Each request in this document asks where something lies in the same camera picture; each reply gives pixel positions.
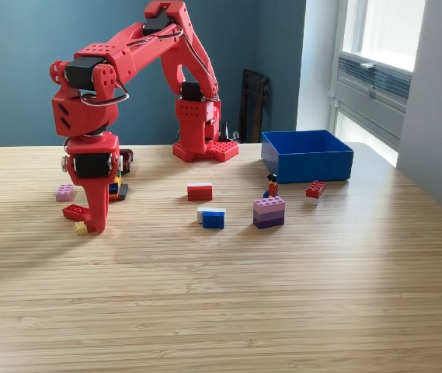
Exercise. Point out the red lego brick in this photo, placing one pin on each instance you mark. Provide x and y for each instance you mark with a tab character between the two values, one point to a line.
74	211

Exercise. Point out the white red yellow brick stack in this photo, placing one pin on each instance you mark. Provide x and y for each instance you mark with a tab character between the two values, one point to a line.
81	229

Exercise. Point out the blue plastic bin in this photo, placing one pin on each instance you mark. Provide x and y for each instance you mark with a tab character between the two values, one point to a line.
314	167

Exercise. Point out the pink lego brick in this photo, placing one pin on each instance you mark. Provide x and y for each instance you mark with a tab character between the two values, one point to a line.
65	193

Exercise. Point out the red lego toy figure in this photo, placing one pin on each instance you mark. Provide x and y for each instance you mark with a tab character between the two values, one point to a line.
272	188

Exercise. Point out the yellow black toy digger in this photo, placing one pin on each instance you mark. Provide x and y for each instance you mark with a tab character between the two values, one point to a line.
122	191

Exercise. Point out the dark red toy car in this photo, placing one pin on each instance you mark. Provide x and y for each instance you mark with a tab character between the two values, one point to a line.
126	160

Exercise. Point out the red and white brick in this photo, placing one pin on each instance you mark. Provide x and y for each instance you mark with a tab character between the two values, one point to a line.
199	193

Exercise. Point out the blue and white brick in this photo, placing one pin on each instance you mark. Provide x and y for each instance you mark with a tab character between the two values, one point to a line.
213	220

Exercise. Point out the pink purple brick stack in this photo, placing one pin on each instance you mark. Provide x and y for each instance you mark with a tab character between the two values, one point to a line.
269	213

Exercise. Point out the red brick on white brick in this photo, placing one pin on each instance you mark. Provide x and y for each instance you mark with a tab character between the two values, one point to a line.
315	189

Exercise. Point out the grey window vent grille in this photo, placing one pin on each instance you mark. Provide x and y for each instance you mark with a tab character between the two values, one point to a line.
391	79

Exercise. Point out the white window frame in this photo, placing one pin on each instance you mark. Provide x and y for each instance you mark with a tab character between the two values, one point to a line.
391	31

